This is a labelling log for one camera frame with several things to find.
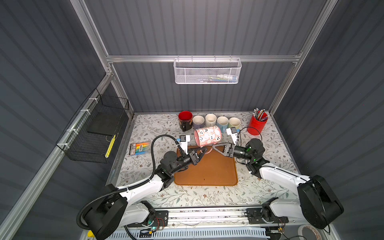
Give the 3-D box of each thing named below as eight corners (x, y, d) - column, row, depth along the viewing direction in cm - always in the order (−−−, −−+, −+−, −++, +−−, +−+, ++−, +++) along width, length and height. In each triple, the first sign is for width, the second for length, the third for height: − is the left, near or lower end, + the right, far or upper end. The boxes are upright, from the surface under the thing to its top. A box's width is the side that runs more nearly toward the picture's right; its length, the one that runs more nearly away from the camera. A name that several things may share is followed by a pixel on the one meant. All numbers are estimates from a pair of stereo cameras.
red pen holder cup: (248, 135, 109) (255, 121, 97) (245, 124, 116) (251, 110, 104) (262, 135, 109) (269, 121, 97) (258, 124, 116) (265, 110, 104)
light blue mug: (216, 133, 110) (218, 124, 102) (215, 125, 115) (217, 116, 107) (226, 133, 110) (229, 124, 102) (225, 125, 115) (227, 116, 107)
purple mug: (194, 132, 111) (194, 124, 104) (191, 124, 116) (191, 116, 109) (205, 130, 113) (206, 122, 105) (202, 122, 118) (202, 113, 110)
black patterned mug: (178, 134, 109) (177, 126, 101) (179, 119, 118) (178, 110, 111) (192, 134, 109) (192, 125, 101) (192, 119, 118) (192, 110, 111)
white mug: (205, 131, 110) (206, 123, 103) (204, 122, 117) (205, 113, 109) (216, 131, 110) (217, 123, 103) (214, 122, 117) (216, 113, 109)
